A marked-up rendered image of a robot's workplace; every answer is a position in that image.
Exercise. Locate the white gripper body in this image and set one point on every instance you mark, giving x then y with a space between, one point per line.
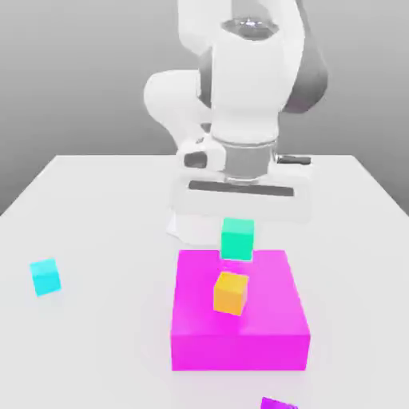
239 204

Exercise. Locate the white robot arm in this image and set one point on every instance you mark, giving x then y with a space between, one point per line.
243 83

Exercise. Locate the small green cube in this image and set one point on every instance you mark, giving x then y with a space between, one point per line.
237 243

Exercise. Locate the small orange cube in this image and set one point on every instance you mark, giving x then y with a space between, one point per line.
230 295

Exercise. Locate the small purple cube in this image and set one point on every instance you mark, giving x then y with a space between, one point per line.
276 404

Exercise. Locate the small cyan cube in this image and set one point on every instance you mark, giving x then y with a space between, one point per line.
45 278

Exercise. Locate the large magenta box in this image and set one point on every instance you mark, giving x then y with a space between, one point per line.
271 319

